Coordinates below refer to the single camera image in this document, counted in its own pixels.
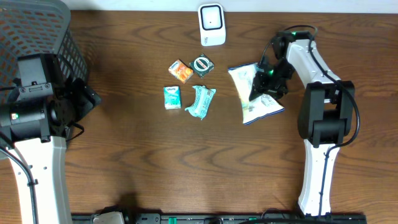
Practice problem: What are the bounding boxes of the yellow snack bag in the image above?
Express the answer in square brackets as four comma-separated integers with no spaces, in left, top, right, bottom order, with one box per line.
[228,63,285,125]

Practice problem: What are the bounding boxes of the teal wipes packet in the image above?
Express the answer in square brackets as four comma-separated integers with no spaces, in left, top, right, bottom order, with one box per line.
[185,85,216,120]

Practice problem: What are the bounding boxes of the dark green round-logo packet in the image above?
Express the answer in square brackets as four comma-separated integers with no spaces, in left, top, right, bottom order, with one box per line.
[190,54,215,78]

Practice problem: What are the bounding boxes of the orange tissue packet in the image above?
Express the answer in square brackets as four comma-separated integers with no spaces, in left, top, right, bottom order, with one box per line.
[169,60,194,83]

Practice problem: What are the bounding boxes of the teal Kleenex tissue packet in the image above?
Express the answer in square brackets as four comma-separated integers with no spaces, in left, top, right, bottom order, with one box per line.
[164,86,182,110]

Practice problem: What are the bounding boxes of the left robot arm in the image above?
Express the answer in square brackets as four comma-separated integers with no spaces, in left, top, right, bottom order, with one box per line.
[1,54,101,223]

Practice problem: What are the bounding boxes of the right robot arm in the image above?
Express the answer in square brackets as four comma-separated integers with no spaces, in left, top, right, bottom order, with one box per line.
[249,25,360,217]

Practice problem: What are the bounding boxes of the white barcode scanner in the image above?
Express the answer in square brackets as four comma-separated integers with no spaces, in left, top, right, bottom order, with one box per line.
[198,3,226,47]

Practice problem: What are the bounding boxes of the dark grey plastic basket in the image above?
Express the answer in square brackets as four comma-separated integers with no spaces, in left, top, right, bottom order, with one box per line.
[1,0,89,105]

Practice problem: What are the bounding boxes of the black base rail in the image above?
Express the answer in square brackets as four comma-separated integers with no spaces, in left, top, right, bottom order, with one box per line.
[72,207,367,224]

